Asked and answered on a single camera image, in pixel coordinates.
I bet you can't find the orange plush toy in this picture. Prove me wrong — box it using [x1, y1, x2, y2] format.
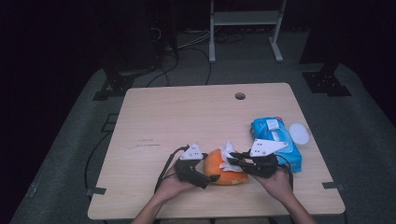
[202, 148, 250, 187]

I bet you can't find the white floor cable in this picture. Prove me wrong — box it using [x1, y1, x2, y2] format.
[177, 30, 213, 50]

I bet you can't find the blue wet wipe pack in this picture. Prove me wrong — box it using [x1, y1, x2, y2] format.
[250, 117, 312, 174]

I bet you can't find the long black floor cable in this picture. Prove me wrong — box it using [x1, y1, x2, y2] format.
[83, 131, 112, 190]

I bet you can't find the left hand-held gripper black cable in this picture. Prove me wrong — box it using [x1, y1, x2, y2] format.
[153, 144, 191, 194]

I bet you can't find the right hand-held gripper black cable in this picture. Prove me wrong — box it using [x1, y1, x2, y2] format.
[275, 154, 295, 190]

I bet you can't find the white wet wipe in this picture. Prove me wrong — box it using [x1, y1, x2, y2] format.
[219, 140, 246, 173]

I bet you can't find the black cable tangle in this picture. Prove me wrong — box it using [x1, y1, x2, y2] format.
[215, 31, 247, 45]

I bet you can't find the black stand with slanted base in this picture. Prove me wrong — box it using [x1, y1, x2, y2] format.
[92, 62, 157, 102]

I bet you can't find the person's right hand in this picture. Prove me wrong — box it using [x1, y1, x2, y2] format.
[252, 167, 295, 203]

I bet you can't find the grey tape strip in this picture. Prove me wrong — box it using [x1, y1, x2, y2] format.
[85, 186, 107, 198]
[321, 181, 346, 191]

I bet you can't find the black floor cable arc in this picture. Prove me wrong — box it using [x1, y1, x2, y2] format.
[146, 46, 213, 88]

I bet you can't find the hand-held gripper black cable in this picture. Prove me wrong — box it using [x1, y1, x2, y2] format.
[275, 154, 295, 190]
[153, 144, 191, 194]

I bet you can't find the black floor tape frame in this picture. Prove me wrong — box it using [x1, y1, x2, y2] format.
[101, 113, 120, 133]

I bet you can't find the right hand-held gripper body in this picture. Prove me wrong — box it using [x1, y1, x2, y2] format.
[240, 138, 290, 179]

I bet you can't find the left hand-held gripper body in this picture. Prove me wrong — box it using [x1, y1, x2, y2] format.
[173, 142, 211, 190]

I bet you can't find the white metal stand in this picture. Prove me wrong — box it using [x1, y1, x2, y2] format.
[208, 0, 288, 64]

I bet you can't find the black stand with flat base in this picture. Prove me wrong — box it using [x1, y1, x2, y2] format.
[299, 59, 353, 97]

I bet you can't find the person's left hand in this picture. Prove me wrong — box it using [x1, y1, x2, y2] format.
[153, 167, 201, 203]

